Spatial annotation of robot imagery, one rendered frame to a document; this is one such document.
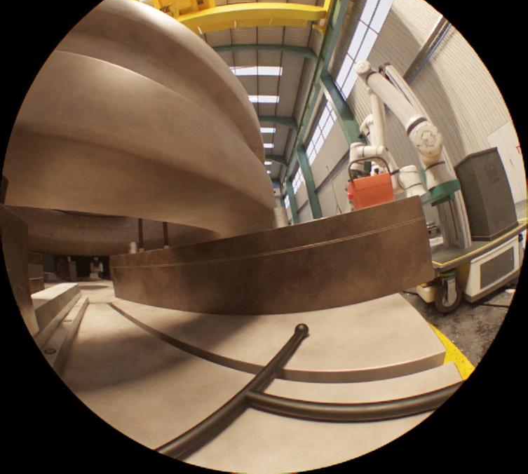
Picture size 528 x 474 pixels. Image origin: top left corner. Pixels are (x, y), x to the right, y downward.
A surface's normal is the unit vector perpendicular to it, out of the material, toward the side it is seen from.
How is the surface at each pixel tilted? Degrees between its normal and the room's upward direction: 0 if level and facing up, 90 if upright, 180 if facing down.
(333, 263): 90
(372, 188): 97
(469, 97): 90
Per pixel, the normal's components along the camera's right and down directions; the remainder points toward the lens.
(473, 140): -0.99, 0.15
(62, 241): 0.95, -0.22
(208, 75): 0.16, 0.96
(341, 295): -0.33, -0.16
